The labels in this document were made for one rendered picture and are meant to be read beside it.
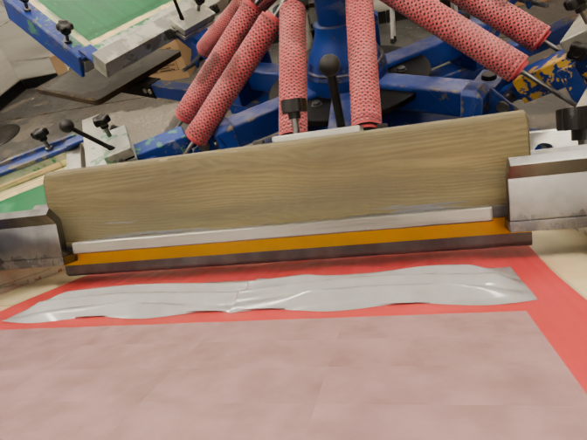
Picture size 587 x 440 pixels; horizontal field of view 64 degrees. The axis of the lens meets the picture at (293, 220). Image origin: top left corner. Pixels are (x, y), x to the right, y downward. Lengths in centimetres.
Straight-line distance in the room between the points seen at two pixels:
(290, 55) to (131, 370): 69
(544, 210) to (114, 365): 29
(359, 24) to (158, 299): 64
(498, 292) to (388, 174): 12
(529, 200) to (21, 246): 42
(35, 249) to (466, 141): 37
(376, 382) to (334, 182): 20
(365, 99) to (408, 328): 57
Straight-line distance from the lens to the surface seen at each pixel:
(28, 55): 580
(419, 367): 21
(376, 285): 30
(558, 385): 20
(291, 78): 83
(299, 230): 36
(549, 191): 36
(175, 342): 27
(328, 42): 109
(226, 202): 39
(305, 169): 37
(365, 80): 80
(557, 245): 41
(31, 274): 54
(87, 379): 26
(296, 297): 30
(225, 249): 41
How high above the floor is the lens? 149
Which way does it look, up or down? 39 degrees down
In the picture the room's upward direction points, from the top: 17 degrees counter-clockwise
